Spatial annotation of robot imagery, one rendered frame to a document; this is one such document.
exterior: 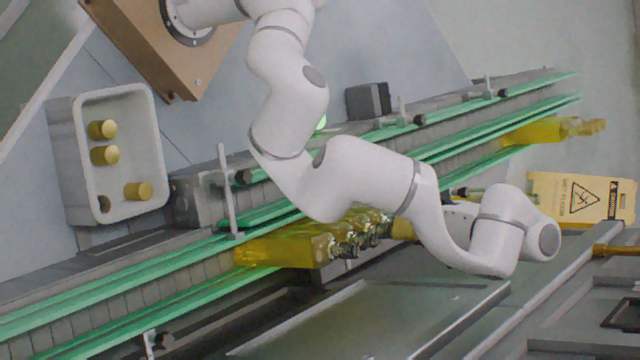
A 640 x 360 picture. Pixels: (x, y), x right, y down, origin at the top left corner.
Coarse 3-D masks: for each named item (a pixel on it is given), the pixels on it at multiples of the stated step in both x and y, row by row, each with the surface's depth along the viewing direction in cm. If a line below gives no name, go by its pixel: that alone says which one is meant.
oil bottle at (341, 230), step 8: (288, 224) 159; (296, 224) 158; (304, 224) 157; (312, 224) 156; (320, 224) 155; (328, 224) 153; (336, 224) 153; (344, 224) 152; (336, 232) 150; (344, 232) 150; (344, 240) 150
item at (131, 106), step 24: (96, 96) 138; (120, 96) 150; (144, 96) 147; (120, 120) 151; (144, 120) 149; (96, 144) 146; (120, 144) 151; (144, 144) 150; (96, 168) 146; (120, 168) 150; (144, 168) 151; (96, 192) 146; (120, 192) 150; (168, 192) 150; (96, 216) 137; (120, 216) 141
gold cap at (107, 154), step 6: (96, 150) 144; (102, 150) 143; (108, 150) 143; (114, 150) 144; (90, 156) 145; (96, 156) 144; (102, 156) 143; (108, 156) 143; (114, 156) 144; (96, 162) 145; (102, 162) 144; (108, 162) 143; (114, 162) 144
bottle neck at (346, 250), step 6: (330, 246) 146; (336, 246) 145; (342, 246) 144; (348, 246) 143; (354, 246) 145; (330, 252) 145; (336, 252) 145; (342, 252) 144; (348, 252) 143; (354, 252) 145; (342, 258) 145; (348, 258) 144; (354, 258) 143
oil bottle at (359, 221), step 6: (348, 216) 158; (354, 216) 157; (360, 216) 157; (366, 216) 157; (348, 222) 155; (354, 222) 155; (360, 222) 155; (366, 222) 155; (372, 222) 157; (360, 228) 154
